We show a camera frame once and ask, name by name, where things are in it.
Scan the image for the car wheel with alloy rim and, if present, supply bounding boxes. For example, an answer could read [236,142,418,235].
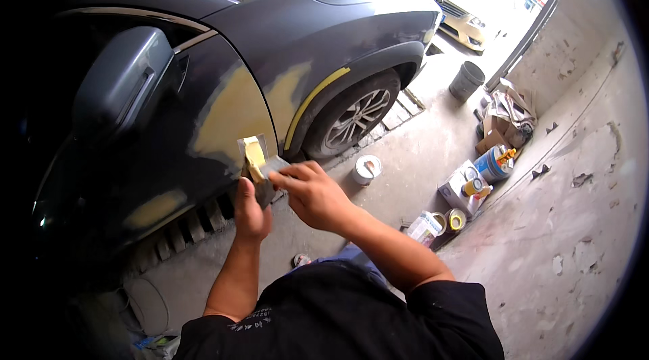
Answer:
[303,69,402,160]

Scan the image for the yellow tape roll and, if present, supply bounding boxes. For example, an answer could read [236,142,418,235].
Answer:
[444,208,468,233]

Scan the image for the grey putty scraper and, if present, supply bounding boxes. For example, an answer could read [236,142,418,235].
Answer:
[252,154,291,210]

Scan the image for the person's body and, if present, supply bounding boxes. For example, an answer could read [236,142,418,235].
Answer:
[172,259,506,360]

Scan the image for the white plastic canister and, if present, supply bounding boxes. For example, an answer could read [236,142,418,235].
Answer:
[406,210,447,249]

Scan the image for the metal door rail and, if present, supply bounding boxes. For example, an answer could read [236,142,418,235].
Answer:
[484,0,577,93]

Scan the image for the metal board with yellow putty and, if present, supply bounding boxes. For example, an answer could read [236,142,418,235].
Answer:
[237,134,270,184]

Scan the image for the blue and white paint can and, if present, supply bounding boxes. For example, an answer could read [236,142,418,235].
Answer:
[474,144,517,184]

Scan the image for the grey car side mirror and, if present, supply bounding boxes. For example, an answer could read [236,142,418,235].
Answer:
[71,26,177,144]

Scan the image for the white putty can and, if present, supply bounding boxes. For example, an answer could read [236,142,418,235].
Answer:
[352,154,383,187]

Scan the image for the grey plastic bucket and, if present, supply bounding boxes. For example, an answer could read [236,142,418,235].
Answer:
[449,61,486,103]

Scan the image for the heap of litter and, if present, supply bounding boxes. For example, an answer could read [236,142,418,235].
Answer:
[129,334,182,360]

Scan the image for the person's right hand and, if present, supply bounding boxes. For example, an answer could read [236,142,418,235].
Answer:
[267,160,367,239]

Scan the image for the yellow spray can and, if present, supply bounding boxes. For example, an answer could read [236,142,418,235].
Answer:
[461,177,494,199]

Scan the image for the yellow masking tape strip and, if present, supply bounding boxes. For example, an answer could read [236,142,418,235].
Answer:
[283,67,352,152]

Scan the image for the person's legs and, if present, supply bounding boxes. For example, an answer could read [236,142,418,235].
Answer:
[292,243,392,291]

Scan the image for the white carton box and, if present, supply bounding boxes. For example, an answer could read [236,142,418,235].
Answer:
[438,159,494,217]

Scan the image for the person's left hand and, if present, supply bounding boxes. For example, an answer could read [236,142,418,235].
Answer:
[234,176,273,244]

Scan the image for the grey car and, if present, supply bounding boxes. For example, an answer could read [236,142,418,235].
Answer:
[30,0,445,272]

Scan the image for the beige car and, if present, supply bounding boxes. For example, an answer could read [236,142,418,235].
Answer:
[413,0,514,54]

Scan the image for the heap of paper and cardboard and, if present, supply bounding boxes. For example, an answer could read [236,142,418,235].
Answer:
[474,78,538,156]

